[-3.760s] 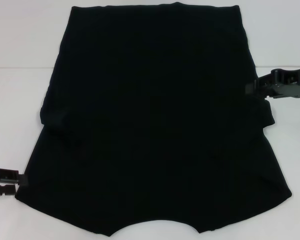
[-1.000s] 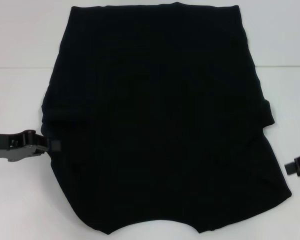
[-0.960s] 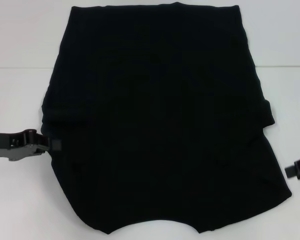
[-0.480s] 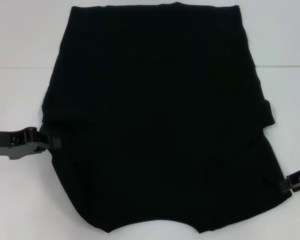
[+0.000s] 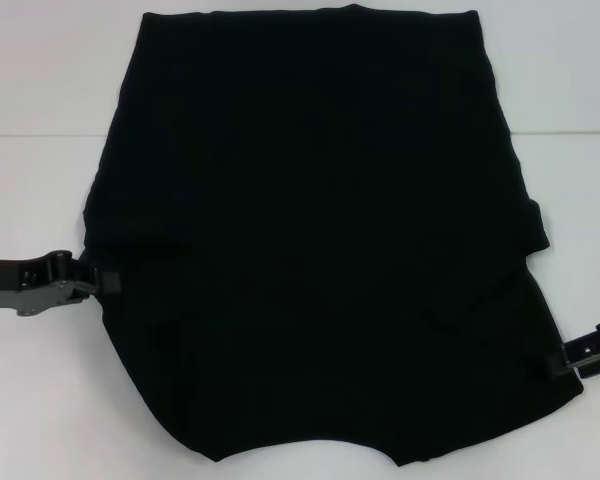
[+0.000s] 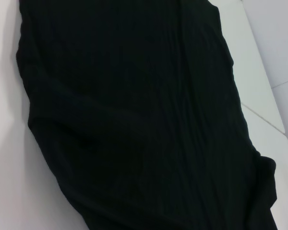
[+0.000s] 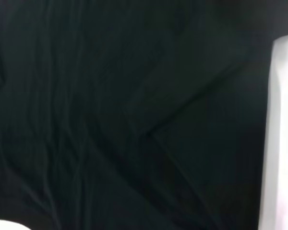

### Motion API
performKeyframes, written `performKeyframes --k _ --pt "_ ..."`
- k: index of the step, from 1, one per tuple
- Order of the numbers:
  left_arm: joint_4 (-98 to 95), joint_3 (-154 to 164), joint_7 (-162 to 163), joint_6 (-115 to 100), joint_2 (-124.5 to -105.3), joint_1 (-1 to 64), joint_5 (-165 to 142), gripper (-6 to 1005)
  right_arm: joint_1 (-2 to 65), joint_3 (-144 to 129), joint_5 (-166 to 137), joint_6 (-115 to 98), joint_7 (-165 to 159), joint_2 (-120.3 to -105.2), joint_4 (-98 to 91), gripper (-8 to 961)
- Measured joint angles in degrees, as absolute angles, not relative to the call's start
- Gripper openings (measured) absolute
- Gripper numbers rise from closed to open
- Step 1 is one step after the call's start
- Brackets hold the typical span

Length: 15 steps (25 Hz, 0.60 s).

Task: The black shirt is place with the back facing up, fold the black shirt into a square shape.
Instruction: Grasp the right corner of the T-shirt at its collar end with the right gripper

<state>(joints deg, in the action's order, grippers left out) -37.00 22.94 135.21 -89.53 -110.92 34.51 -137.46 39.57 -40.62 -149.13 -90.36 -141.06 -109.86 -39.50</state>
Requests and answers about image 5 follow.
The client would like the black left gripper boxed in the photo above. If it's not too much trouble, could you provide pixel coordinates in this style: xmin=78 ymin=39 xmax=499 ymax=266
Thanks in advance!
xmin=0 ymin=250 xmax=122 ymax=318

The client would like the black shirt with white print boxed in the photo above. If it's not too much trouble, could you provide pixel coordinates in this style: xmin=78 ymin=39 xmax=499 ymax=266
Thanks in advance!
xmin=77 ymin=3 xmax=584 ymax=480

